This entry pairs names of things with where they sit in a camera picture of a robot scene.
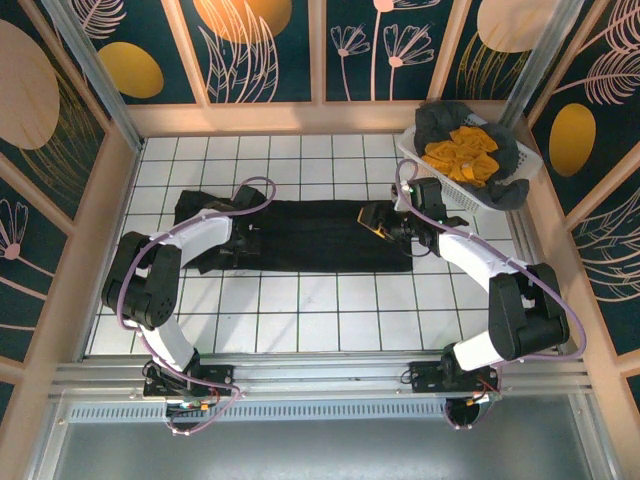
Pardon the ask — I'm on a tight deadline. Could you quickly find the black t-shirt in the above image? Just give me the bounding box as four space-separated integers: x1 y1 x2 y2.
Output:
173 188 416 276

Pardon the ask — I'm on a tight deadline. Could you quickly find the mustard yellow t-shirt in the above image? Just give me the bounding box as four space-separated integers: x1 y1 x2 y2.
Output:
421 125 501 189

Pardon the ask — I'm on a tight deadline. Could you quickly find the grey t-shirt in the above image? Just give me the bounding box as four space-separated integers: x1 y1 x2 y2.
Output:
413 99 531 211

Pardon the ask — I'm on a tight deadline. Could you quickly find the white plastic laundry basket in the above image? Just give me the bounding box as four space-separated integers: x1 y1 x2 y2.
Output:
397 112 544 211

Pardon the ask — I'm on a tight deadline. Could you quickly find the grey sheet metal tray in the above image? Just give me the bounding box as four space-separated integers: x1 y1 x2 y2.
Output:
29 394 616 480

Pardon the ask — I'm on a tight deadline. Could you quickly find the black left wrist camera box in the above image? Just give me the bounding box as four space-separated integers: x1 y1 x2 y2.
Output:
232 185 266 214

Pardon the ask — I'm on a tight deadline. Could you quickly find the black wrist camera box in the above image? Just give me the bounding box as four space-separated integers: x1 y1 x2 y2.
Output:
407 177 446 221
232 185 266 214

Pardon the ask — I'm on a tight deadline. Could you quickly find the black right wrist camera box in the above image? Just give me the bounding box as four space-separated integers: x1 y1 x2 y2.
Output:
407 177 446 221

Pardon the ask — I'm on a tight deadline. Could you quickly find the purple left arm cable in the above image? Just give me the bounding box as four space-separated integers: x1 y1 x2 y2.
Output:
115 176 279 437

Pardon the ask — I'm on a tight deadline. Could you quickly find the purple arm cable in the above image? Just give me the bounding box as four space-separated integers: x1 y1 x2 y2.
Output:
115 176 279 437
394 158 586 431

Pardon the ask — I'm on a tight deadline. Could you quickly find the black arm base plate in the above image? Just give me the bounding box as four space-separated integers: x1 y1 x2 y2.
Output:
143 363 236 400
408 360 501 396

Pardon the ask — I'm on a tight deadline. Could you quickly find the pink flowers wall panel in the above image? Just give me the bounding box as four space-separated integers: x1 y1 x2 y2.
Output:
324 0 454 104

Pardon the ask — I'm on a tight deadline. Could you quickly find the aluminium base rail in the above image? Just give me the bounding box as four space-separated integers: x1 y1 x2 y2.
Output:
49 351 599 401

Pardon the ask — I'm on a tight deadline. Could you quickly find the base electronics with red wires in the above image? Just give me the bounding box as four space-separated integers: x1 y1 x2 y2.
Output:
443 384 502 432
164 387 221 419

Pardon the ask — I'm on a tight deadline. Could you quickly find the slotted metal cable duct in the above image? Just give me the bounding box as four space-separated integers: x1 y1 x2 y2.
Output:
67 402 451 425

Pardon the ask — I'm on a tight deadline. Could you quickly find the yellow oval feather wall panel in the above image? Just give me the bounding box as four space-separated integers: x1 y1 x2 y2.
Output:
79 0 204 106
527 0 640 217

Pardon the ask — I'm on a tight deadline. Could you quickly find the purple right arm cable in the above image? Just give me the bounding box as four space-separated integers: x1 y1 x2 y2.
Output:
394 158 586 431

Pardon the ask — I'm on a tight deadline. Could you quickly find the feather leaves wall panel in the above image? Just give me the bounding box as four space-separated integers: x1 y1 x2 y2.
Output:
569 182 640 359

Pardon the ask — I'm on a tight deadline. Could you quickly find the aluminium frame post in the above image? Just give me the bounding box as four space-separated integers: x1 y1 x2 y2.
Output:
498 0 586 129
39 0 147 154

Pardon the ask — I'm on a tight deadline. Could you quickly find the orange circle leaves wall panel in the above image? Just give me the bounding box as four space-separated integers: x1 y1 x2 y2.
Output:
177 0 314 105

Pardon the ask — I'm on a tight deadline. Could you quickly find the single flower wall panel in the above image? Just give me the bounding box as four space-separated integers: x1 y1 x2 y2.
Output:
0 172 71 364

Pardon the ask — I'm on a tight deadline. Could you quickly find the beige circle grass wall panel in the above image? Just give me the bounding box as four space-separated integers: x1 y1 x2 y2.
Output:
438 0 556 101
0 14 110 224

